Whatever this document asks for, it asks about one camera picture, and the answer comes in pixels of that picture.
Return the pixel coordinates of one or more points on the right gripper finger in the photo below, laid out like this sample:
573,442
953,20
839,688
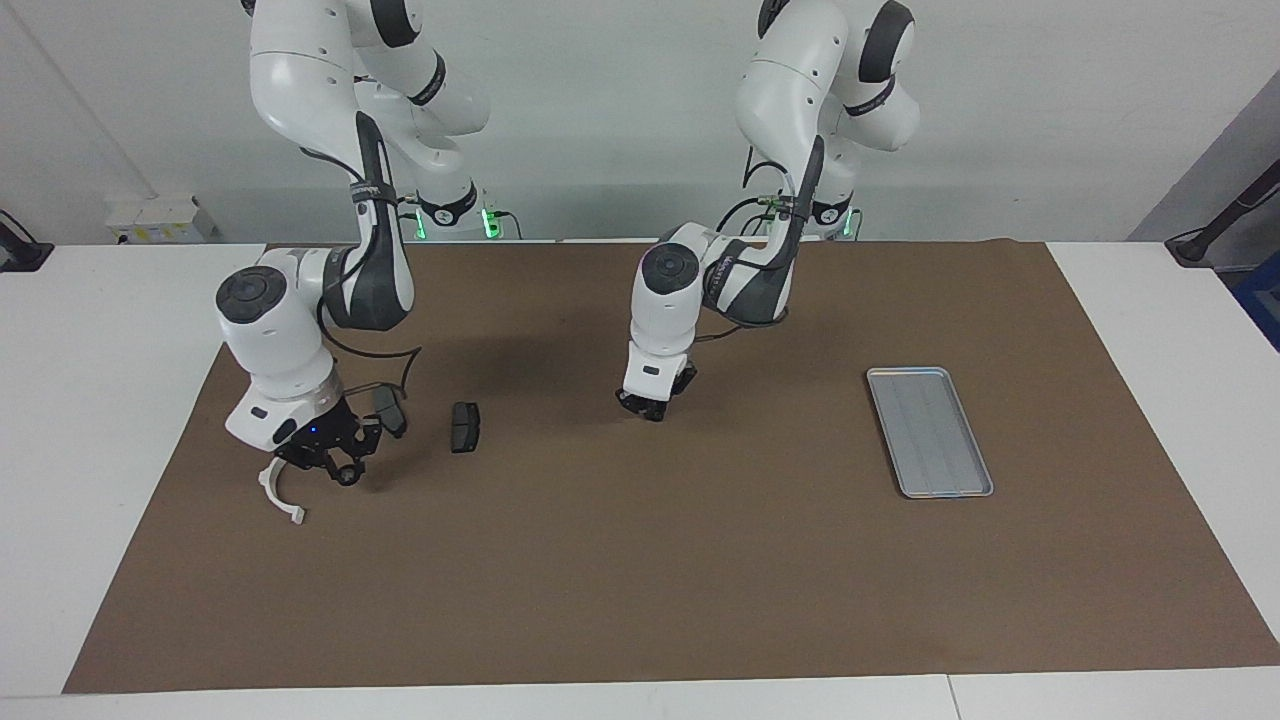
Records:
285,460
343,462

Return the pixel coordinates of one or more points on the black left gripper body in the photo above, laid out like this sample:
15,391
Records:
675,385

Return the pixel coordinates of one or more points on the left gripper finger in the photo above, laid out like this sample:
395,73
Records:
630,404
660,412

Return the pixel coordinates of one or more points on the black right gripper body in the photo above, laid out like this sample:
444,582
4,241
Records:
325,435

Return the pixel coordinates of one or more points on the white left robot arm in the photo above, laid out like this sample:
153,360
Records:
790,80

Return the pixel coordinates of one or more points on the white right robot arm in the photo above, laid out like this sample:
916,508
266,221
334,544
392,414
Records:
300,80

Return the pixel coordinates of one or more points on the silver metal tray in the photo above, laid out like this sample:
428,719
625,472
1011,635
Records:
940,450

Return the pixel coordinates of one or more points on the curved dark brake pad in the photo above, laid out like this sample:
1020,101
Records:
392,415

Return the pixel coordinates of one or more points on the rectangular dark brake pad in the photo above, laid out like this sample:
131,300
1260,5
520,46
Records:
465,428

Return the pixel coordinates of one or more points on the brown table mat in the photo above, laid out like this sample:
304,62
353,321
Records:
650,550

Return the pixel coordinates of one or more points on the blue crate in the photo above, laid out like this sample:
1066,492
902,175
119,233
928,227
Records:
1262,300

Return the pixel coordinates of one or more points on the white wall box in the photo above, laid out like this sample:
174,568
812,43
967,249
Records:
160,220

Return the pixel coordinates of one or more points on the black clamp mount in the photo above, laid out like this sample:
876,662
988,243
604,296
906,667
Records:
20,255

